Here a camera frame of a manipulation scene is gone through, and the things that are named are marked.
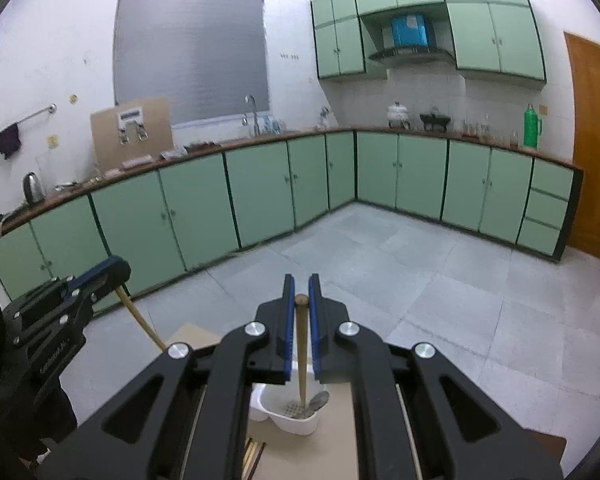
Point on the steel electric kettle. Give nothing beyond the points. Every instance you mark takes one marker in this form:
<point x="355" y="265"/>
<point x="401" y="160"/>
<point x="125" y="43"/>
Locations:
<point x="33" y="189"/>

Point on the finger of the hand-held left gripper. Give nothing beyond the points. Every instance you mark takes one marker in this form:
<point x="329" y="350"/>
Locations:
<point x="107" y="280"/>
<point x="97" y="269"/>

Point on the wall switches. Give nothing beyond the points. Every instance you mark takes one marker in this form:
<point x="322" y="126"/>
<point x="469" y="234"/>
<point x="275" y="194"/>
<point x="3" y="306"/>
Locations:
<point x="289" y="56"/>

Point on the grey window blind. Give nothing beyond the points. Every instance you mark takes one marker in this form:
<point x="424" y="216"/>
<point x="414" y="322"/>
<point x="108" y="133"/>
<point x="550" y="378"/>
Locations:
<point x="190" y="55"/>

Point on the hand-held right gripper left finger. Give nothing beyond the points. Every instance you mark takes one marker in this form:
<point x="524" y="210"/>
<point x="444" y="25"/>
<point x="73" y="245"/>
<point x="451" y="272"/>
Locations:
<point x="289" y="332"/>

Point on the row of glass jars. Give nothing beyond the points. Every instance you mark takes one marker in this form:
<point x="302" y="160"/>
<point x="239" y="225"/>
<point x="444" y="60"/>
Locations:
<point x="480" y="131"/>

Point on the range hood with blue film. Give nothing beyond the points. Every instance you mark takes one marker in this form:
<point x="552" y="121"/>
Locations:
<point x="408" y="35"/>

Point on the brown wooden door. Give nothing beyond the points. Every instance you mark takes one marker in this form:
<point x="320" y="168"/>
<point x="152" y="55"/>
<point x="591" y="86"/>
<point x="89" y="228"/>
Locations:
<point x="592" y="150"/>

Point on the chrome towel bar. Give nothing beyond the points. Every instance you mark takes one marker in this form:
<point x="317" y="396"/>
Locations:
<point x="35" y="115"/>

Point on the white plastic utensil holder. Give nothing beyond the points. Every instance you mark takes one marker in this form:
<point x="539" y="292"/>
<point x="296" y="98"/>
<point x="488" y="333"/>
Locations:
<point x="280" y="422"/>

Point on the clear glass cups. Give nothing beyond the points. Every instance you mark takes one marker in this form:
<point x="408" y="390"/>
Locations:
<point x="274" y="125"/>

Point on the yellow wall sticker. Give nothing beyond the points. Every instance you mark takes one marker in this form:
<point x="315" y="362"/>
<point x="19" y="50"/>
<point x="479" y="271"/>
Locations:
<point x="52" y="141"/>

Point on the dark cloth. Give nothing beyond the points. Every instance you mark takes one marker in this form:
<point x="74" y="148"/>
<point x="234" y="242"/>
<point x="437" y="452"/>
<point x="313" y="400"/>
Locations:
<point x="8" y="141"/>

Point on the green base cabinets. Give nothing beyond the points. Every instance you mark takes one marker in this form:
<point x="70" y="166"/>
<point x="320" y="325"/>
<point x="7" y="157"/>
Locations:
<point x="260" y="195"/>

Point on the brown wooden stool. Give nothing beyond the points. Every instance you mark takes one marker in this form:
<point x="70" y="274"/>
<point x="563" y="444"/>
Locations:
<point x="547" y="455"/>

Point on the cardboard panel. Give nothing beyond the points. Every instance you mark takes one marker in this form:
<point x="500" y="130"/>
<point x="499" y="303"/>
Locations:
<point x="105" y="140"/>

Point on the green thermos flask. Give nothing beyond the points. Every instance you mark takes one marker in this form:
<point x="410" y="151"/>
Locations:
<point x="531" y="127"/>

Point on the white lidded pot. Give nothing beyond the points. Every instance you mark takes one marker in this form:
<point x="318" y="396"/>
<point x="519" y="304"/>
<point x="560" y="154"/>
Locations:
<point x="398" y="115"/>

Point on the tan cardboard sheet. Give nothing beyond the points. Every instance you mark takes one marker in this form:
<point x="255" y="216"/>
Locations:
<point x="335" y="452"/>

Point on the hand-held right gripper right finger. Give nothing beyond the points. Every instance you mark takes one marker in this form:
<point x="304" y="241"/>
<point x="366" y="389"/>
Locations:
<point x="314" y="332"/>

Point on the chrome sink faucet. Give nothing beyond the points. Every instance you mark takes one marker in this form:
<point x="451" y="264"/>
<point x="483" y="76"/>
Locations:
<point x="252" y="110"/>

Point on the pink flat box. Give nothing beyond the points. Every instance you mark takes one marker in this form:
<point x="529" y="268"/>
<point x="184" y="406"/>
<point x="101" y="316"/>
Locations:
<point x="136" y="162"/>

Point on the white plastic clip set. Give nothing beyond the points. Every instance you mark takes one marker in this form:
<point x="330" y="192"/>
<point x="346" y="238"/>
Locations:
<point x="130" y="122"/>

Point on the yellow wall socket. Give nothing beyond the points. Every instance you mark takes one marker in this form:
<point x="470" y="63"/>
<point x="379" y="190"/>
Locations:
<point x="544" y="109"/>

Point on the bundle of wooden chopsticks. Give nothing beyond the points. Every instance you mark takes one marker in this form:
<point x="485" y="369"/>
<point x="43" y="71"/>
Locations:
<point x="254" y="459"/>

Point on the green wall cabinets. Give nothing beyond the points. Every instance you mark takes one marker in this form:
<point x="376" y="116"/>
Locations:
<point x="485" y="25"/>

